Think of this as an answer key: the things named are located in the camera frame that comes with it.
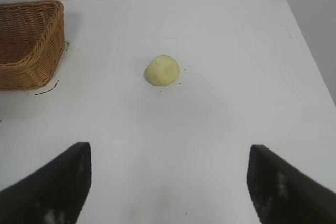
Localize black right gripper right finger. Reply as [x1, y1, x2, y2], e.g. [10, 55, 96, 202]
[246, 144, 336, 224]

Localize pale yellow round fruit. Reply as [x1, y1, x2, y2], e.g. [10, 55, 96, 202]
[144, 54, 181, 87]

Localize brown woven wicker basket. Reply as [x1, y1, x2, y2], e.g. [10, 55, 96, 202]
[0, 0, 66, 91]

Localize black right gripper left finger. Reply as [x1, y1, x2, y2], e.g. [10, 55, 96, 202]
[0, 142, 92, 224]

